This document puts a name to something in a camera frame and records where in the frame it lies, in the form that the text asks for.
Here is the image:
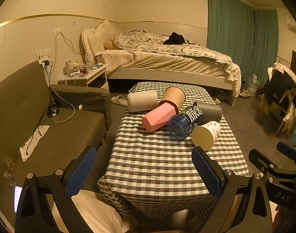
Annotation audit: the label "blue plastic water bottle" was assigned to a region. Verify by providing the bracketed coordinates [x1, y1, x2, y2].
[168, 101, 204, 140]

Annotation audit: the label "white bed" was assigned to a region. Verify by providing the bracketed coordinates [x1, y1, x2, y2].
[81, 19, 242, 106]

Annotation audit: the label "white wall cable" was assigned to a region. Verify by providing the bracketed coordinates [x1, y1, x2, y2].
[54, 30, 83, 56]

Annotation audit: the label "clear plastic wrapper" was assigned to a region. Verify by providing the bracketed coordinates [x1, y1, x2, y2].
[2, 159, 18, 178]

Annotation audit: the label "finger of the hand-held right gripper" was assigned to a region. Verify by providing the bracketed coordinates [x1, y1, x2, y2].
[276, 141, 296, 173]
[248, 148, 279, 176]

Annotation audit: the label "wall socket with plugs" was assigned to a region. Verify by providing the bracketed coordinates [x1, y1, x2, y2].
[36, 49, 53, 69]

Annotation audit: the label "white patterned cup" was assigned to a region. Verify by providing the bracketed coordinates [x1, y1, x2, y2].
[192, 121, 222, 151]

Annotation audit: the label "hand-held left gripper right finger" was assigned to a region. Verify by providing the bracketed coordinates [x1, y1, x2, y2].
[192, 146, 274, 233]

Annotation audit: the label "white air conditioner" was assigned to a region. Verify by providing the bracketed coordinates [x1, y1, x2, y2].
[285, 16, 296, 31]

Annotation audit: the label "wide green curtain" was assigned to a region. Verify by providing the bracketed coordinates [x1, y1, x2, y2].
[207, 0, 257, 80]

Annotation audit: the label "large clear water jug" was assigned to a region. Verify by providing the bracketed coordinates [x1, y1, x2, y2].
[246, 74, 260, 97]

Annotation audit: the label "black clothing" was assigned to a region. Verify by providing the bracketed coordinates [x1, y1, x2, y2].
[163, 32, 187, 45]

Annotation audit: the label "white bedside table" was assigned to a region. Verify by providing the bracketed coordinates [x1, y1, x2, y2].
[57, 64, 109, 90]

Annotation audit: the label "plain white cup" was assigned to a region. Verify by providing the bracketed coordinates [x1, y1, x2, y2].
[127, 90, 158, 113]

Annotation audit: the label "chair with piled clothes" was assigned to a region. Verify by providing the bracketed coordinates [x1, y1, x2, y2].
[257, 62, 296, 137]

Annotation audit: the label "white charging cable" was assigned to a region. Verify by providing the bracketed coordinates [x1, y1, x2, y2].
[49, 64, 76, 124]

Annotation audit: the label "smartphone with lit screen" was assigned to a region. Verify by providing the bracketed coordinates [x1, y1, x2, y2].
[14, 186, 23, 214]

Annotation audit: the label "checked tablecloth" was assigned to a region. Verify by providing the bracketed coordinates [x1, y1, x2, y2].
[97, 81, 249, 220]

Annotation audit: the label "black headphones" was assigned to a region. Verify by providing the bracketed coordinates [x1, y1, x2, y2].
[47, 104, 60, 117]

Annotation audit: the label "floral patterned quilt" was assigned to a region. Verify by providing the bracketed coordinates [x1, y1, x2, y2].
[113, 30, 218, 60]

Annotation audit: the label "clear plastic bottle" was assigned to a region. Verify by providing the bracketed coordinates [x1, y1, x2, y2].
[85, 50, 94, 68]

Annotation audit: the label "pink faceted cup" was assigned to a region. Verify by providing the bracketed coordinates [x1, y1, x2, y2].
[141, 103, 177, 133]

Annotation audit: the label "white tissue paper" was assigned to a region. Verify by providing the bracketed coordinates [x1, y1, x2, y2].
[19, 125, 50, 162]

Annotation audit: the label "white pillow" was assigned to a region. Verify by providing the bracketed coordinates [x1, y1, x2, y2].
[72, 190, 137, 233]

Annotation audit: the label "grey cup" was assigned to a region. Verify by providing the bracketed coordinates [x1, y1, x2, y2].
[196, 102, 223, 124]

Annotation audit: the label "narrow green curtain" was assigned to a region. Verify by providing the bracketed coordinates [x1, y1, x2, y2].
[253, 8, 280, 78]

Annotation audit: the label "brown paper cup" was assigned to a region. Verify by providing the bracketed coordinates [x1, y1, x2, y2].
[159, 86, 186, 112]

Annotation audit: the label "pile of small cosmetics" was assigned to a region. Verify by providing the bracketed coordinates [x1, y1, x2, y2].
[70, 62, 103, 77]

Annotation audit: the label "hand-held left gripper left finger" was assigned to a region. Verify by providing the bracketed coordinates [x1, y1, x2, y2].
[15, 145, 97, 233]

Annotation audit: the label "grey sofa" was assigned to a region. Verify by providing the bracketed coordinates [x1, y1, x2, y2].
[0, 61, 112, 215]

